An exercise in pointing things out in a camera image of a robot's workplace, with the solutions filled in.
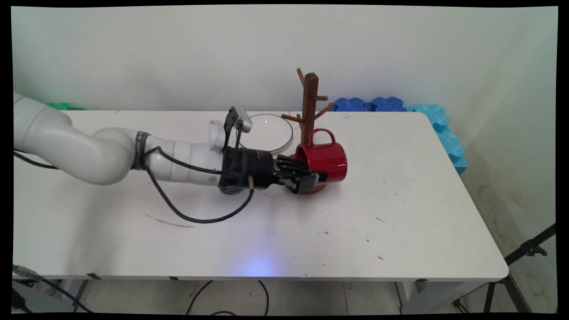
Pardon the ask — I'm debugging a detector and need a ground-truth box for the white plate with black rim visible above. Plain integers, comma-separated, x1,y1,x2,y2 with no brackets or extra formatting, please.
238,114,294,154

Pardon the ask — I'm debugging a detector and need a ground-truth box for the dark blue foam mat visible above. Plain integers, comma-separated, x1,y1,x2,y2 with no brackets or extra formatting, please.
333,97,374,112
371,96,407,112

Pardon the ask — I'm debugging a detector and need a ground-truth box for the black velcro strap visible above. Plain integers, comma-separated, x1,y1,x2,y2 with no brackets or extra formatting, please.
133,131,151,170

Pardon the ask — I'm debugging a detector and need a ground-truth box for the brown wooden mug tree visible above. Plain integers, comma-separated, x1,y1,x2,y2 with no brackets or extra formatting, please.
281,68,335,195

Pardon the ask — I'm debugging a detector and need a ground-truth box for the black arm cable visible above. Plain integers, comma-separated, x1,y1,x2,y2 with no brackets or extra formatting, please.
13,129,255,224

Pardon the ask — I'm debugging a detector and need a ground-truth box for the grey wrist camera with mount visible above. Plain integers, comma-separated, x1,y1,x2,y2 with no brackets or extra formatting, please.
224,106,254,136

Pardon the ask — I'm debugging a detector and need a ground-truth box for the black tripod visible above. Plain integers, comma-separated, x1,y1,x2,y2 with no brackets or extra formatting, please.
453,223,556,314

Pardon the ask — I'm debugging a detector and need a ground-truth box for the cyan foam mat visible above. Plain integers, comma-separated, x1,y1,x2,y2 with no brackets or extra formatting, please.
413,104,450,133
437,128,468,175

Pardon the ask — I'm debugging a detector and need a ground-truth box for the cable with blue tag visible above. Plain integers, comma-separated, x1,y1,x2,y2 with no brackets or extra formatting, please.
12,264,94,314

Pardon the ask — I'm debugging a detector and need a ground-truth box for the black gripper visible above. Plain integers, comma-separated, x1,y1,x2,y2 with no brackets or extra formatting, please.
218,148,329,194

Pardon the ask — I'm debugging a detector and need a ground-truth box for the red ceramic mug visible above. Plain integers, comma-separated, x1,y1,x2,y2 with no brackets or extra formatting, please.
295,128,348,184

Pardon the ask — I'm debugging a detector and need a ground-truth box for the white table leg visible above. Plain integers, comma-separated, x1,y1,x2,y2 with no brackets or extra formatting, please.
396,281,489,314

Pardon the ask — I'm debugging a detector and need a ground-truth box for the black floor cable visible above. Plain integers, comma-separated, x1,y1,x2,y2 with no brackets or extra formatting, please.
186,280,270,316

